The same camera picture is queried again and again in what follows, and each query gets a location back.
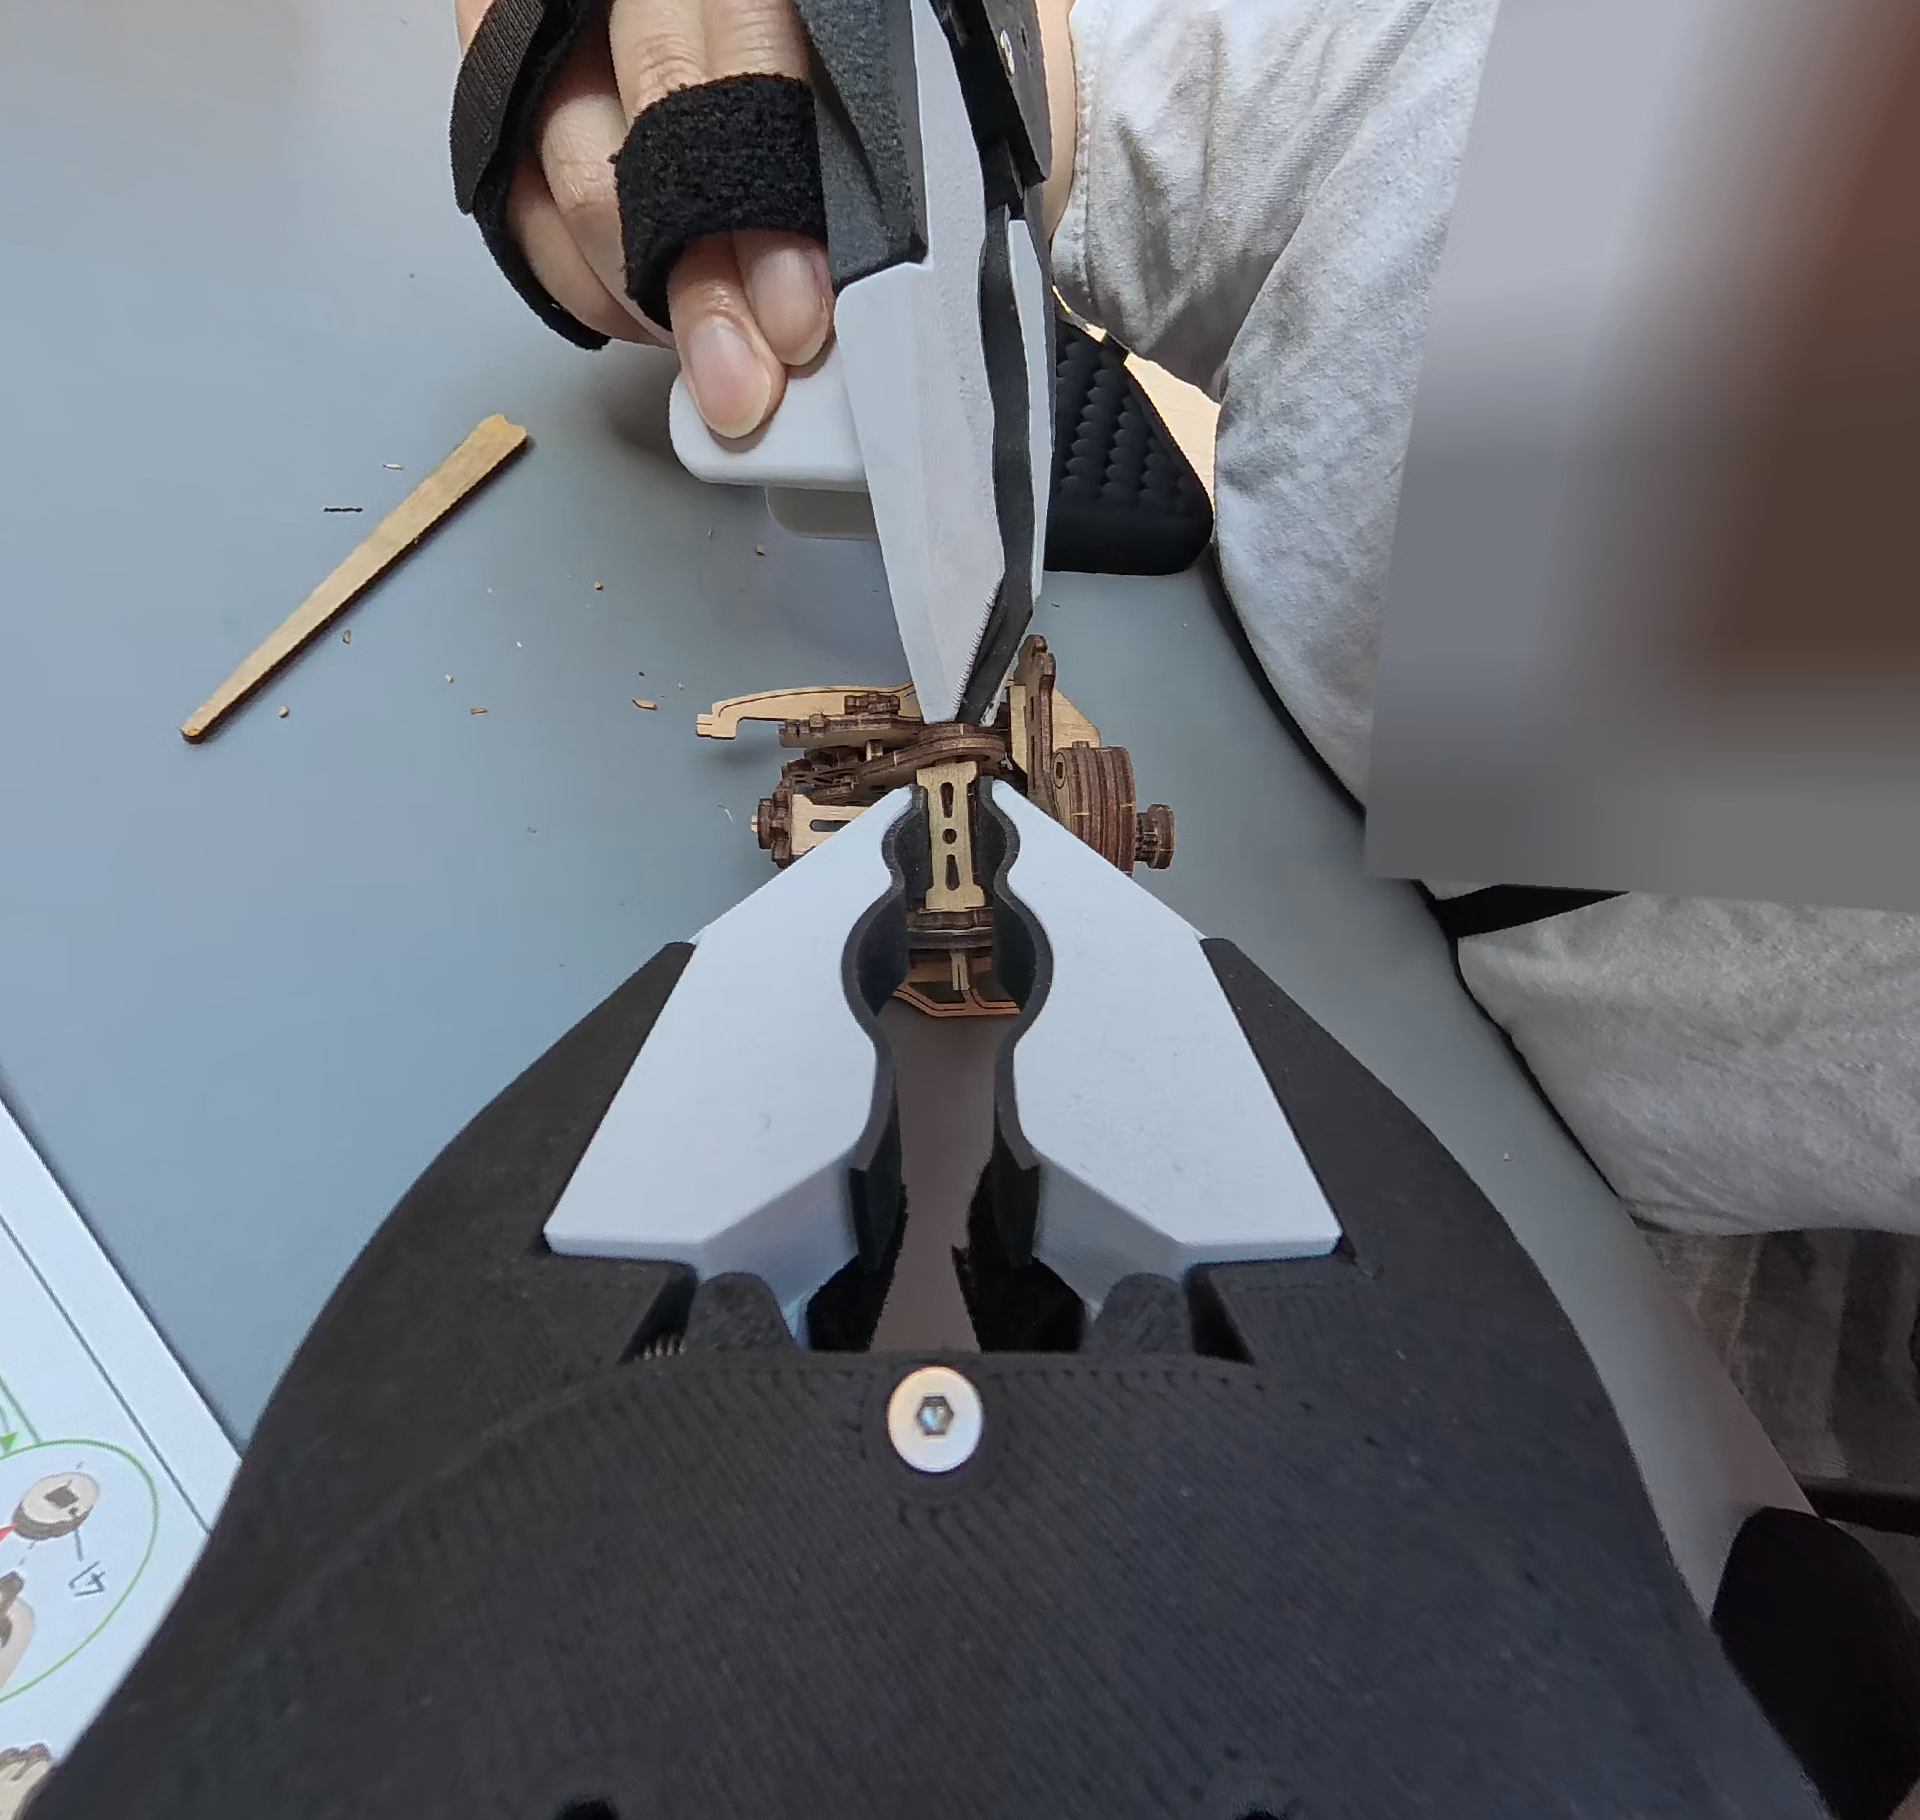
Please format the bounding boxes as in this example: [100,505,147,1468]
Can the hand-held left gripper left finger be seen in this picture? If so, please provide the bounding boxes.
[543,784,917,1351]

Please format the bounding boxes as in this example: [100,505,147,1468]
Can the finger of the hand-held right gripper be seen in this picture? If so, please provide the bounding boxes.
[1011,214,1061,605]
[833,0,1036,727]

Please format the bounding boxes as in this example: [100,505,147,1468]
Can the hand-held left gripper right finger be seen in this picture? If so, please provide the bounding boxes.
[972,784,1343,1351]

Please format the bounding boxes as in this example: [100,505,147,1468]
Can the wooden mechanical model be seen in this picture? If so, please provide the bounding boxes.
[695,636,1179,1354]

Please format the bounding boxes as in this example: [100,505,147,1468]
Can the person's right forearm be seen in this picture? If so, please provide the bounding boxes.
[1034,0,1524,801]

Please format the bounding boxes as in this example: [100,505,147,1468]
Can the person's right hand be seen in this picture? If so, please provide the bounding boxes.
[453,0,836,441]

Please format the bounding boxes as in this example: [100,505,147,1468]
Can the person's light grey sweatshirt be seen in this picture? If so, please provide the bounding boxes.
[1456,882,1920,1240]

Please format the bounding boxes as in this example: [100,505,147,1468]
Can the thin wooden stick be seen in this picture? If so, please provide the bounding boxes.
[181,415,529,745]

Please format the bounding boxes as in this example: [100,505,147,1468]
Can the white instruction booklet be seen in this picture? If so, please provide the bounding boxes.
[0,1094,245,1820]

